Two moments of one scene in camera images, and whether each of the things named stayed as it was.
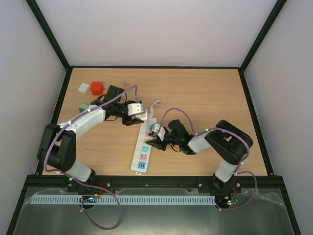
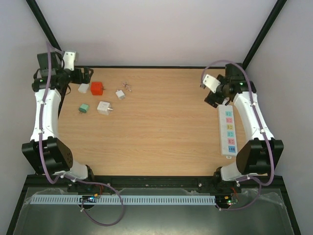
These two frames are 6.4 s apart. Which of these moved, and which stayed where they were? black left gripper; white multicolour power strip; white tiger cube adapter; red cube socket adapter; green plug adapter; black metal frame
Moved: black left gripper; white tiger cube adapter; white multicolour power strip
Stayed: green plug adapter; black metal frame; red cube socket adapter
